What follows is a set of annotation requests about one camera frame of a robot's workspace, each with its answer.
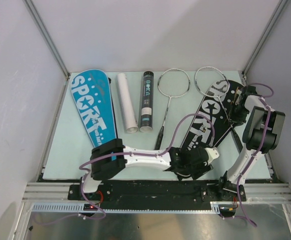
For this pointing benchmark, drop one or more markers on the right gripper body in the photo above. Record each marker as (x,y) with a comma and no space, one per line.
(238,114)

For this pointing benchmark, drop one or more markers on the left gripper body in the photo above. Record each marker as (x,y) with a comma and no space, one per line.
(196,170)

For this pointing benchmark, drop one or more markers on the black racket cover gold script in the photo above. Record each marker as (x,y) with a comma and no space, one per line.
(223,87)

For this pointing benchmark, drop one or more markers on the black racket cover front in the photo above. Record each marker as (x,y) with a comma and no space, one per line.
(210,123)

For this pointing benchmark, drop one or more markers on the white racket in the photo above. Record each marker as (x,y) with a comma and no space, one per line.
(173,83)
(211,82)

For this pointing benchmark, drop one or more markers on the black shuttlecock tube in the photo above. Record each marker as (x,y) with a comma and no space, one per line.
(146,105)

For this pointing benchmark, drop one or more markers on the white shuttlecock tube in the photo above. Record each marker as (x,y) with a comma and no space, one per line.
(130,121)

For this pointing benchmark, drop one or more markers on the blue racket cover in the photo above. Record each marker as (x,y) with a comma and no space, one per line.
(91,93)

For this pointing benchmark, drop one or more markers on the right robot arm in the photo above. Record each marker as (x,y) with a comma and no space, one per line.
(262,133)

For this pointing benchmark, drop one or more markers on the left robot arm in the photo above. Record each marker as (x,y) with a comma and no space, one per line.
(110,158)

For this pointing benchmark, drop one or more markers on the light green table mat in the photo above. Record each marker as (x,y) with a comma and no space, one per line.
(71,145)

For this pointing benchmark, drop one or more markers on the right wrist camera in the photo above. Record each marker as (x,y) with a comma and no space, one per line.
(237,97)

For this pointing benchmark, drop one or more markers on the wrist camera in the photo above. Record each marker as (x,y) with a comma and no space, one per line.
(237,97)
(212,153)

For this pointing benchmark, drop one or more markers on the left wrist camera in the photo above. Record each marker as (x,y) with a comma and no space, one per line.
(212,153)

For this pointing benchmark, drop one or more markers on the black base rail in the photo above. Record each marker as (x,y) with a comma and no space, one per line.
(155,196)

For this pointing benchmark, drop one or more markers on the right aluminium frame post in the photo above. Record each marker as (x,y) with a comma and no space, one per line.
(274,19)

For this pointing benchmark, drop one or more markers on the aluminium frame post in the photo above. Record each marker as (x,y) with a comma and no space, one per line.
(274,19)
(38,21)

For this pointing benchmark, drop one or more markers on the left aluminium frame post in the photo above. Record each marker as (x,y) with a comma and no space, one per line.
(38,21)

